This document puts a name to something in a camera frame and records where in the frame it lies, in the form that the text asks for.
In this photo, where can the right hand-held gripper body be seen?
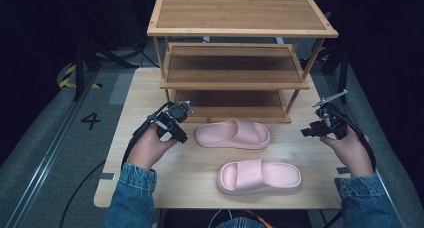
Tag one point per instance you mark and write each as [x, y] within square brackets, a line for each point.
[333, 121]

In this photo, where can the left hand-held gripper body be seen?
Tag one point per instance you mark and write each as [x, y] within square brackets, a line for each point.
[175, 113]

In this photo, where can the person's left hand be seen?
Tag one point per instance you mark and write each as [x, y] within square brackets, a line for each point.
[148, 148]

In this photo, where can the person's right hand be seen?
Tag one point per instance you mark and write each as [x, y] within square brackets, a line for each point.
[355, 151]

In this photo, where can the black metal stand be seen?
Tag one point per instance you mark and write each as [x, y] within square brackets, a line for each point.
[342, 71]
[79, 71]

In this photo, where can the pink slipper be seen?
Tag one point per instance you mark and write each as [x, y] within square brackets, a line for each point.
[233, 134]
[260, 178]

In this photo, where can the yellow black hazard tape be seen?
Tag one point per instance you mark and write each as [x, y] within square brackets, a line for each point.
[68, 83]

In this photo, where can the person's denim lap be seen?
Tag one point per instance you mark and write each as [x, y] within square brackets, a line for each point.
[241, 223]

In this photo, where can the wooden three-tier shoe rack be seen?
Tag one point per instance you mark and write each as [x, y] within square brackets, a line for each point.
[240, 14]

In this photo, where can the grey metal table bracket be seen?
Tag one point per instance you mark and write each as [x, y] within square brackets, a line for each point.
[107, 176]
[342, 170]

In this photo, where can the metal floor rail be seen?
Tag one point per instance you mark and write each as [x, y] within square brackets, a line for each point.
[43, 161]

